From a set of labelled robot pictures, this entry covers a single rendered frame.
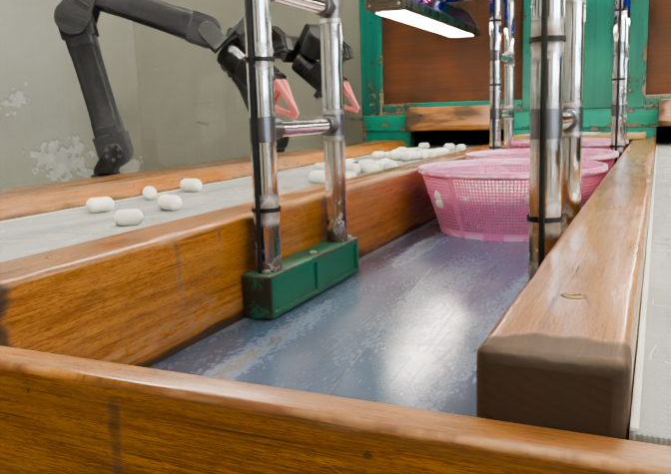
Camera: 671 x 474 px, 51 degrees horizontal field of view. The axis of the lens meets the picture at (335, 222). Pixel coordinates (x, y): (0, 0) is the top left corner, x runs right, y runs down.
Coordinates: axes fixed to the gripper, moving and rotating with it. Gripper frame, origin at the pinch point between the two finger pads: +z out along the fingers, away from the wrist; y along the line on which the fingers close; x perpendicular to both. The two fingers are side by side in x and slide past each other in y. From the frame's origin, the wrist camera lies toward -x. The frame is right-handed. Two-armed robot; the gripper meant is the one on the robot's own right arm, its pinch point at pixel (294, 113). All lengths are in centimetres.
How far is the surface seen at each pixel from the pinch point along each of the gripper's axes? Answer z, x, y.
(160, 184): 3.6, 10.5, -37.9
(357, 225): 34, -11, -47
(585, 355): 54, -34, -100
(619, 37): 36, -48, 23
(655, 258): 57, -34, -70
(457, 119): 12, -7, 75
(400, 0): 3.4, -29.3, 2.4
